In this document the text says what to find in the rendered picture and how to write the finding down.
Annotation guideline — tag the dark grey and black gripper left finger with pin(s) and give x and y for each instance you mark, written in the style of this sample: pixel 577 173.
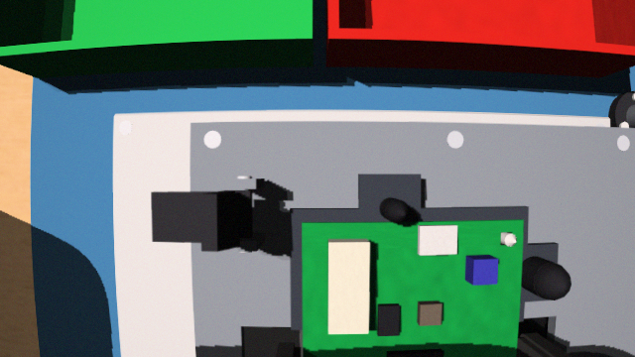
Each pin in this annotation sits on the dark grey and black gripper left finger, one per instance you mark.
pixel 288 350

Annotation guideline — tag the green circuit board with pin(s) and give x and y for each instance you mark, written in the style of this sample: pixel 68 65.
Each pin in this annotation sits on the green circuit board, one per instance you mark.
pixel 411 289

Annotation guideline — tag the red bin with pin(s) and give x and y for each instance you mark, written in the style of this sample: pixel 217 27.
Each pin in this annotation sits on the red bin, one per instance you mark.
pixel 404 33

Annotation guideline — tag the green open-top bin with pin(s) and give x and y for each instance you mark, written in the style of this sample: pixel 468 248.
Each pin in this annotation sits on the green open-top bin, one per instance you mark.
pixel 54 38

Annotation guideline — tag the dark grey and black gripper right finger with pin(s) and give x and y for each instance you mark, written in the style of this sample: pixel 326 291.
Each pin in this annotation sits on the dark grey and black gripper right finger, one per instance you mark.
pixel 535 345

